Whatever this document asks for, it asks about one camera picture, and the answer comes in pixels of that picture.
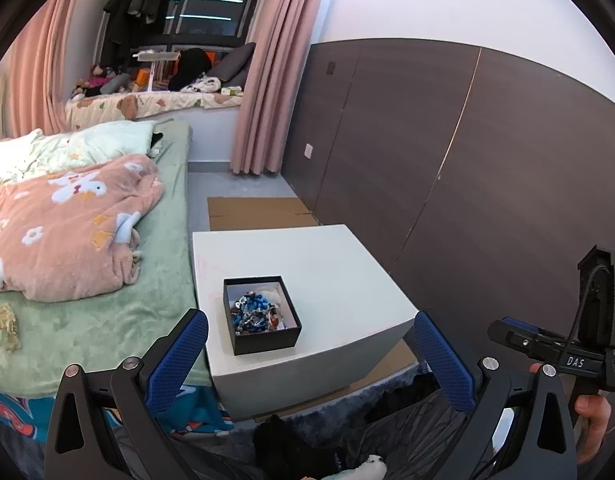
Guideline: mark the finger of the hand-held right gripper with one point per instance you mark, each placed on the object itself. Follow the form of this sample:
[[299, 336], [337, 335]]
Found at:
[[525, 332]]

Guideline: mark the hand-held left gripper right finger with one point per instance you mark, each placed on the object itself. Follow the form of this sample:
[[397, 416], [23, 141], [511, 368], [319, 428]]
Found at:
[[445, 360]]

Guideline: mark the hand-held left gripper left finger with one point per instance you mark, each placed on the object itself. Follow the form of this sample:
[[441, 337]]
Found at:
[[180, 355]]

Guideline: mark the blue beaded jewelry tangle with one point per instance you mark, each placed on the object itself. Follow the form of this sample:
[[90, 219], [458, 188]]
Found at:
[[252, 312]]

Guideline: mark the black jewelry box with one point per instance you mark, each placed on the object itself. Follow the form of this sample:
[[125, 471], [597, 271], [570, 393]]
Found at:
[[267, 342]]

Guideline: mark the person's right hand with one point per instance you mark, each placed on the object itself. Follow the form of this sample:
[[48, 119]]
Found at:
[[595, 420]]

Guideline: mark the blue orange printed bedding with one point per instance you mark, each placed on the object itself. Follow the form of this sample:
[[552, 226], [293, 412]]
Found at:
[[202, 420]]

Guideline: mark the person's black pants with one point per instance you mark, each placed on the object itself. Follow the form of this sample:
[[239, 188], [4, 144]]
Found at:
[[412, 440]]

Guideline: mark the green bed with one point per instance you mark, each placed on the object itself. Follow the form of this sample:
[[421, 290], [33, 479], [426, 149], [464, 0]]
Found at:
[[87, 325]]

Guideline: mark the white paper lining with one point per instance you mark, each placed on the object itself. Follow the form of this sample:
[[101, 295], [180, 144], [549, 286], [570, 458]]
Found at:
[[282, 300]]

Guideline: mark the white side table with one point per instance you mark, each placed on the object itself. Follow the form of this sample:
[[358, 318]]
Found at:
[[337, 280]]

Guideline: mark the white fluffy item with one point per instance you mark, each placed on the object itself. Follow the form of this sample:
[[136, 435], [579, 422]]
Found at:
[[362, 467]]

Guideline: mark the flat cardboard sheet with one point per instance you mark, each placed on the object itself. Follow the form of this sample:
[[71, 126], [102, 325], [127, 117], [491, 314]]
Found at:
[[257, 212]]

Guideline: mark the pink flower print blanket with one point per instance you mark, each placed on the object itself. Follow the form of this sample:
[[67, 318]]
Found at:
[[62, 235]]

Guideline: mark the beige small cloth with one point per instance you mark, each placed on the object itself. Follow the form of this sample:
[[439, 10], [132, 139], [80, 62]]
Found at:
[[6, 327]]

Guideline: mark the printed window seat cushion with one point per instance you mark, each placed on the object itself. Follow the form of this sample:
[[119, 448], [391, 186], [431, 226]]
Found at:
[[152, 105]]

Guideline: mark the plush toys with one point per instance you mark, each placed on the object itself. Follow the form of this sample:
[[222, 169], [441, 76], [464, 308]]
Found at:
[[100, 82]]

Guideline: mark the pink curtain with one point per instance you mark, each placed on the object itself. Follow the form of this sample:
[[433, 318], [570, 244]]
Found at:
[[37, 70], [272, 85]]

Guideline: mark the black bag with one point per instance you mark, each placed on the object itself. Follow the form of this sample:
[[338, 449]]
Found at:
[[190, 67]]

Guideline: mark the grey pillow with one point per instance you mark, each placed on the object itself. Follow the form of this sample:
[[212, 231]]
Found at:
[[232, 62]]

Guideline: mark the small white stand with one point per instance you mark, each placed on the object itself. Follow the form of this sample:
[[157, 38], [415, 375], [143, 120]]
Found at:
[[155, 55]]

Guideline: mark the dark framed window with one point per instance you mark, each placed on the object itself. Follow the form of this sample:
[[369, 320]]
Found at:
[[207, 5]]

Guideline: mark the white wall socket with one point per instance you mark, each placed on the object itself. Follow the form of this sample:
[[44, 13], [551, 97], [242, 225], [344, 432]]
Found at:
[[309, 150]]

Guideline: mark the dark wall switch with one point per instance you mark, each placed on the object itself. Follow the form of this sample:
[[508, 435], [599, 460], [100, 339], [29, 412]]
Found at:
[[331, 68]]

